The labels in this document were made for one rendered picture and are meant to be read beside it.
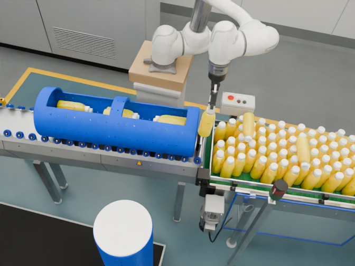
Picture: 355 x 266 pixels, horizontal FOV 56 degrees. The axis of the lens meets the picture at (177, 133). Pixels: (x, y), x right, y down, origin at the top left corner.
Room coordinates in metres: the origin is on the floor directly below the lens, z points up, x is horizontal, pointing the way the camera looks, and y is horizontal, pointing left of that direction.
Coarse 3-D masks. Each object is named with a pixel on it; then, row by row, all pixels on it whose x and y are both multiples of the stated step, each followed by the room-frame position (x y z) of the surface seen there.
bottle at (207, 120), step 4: (204, 112) 1.05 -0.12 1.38; (204, 116) 1.03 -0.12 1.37; (208, 116) 1.03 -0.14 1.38; (212, 116) 1.03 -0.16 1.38; (204, 120) 1.02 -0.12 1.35; (208, 120) 1.02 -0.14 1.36; (212, 120) 1.03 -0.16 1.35; (200, 124) 1.04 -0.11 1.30; (204, 124) 1.02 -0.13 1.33; (208, 124) 1.02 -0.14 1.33; (212, 124) 1.03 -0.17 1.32; (200, 128) 1.03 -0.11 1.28; (204, 128) 1.02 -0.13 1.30; (208, 128) 1.02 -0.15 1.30; (200, 132) 1.02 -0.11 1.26; (204, 132) 1.01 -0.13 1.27; (208, 132) 1.02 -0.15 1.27; (204, 136) 1.01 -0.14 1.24
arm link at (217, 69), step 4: (208, 64) 1.07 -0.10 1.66; (212, 64) 1.04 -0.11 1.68; (216, 64) 1.04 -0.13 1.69; (228, 64) 1.05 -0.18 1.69; (208, 68) 1.06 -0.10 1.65; (212, 68) 1.04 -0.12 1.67; (216, 68) 1.03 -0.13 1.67; (220, 68) 1.03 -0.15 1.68; (224, 68) 1.04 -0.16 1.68; (228, 68) 1.06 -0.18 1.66; (212, 72) 1.04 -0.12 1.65; (216, 72) 1.03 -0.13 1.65; (220, 72) 1.03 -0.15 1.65; (224, 72) 1.04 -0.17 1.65
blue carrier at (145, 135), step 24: (48, 96) 1.18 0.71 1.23; (72, 96) 1.32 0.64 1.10; (96, 96) 1.32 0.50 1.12; (120, 96) 1.27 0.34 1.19; (48, 120) 1.07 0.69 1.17; (72, 120) 1.07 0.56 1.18; (96, 120) 1.08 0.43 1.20; (120, 120) 1.09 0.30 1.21; (144, 120) 1.09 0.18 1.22; (192, 120) 1.11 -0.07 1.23; (120, 144) 1.03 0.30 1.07; (144, 144) 1.02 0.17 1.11; (168, 144) 1.02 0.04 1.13; (192, 144) 1.02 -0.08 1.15
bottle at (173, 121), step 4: (156, 120) 1.15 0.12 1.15; (160, 120) 1.15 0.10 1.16; (164, 120) 1.15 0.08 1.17; (168, 120) 1.15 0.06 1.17; (172, 120) 1.15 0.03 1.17; (176, 120) 1.15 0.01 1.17; (180, 120) 1.16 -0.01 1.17; (184, 120) 1.16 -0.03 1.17; (176, 124) 1.13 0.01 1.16; (180, 124) 1.13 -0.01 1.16; (184, 124) 1.14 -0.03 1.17
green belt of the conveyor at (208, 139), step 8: (208, 136) 1.27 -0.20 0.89; (208, 144) 1.21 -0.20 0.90; (208, 152) 1.15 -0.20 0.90; (208, 160) 1.09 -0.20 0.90; (208, 168) 1.03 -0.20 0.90; (216, 176) 0.98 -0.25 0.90; (232, 176) 0.99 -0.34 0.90; (240, 176) 1.00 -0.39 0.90; (248, 176) 1.01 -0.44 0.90; (224, 184) 0.94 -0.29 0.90; (240, 184) 0.95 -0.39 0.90; (272, 184) 0.97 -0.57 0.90; (288, 192) 0.93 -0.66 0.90; (296, 192) 0.93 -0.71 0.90; (336, 192) 0.96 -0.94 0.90; (336, 200) 0.91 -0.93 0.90; (344, 200) 0.91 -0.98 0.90; (352, 200) 0.92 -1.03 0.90
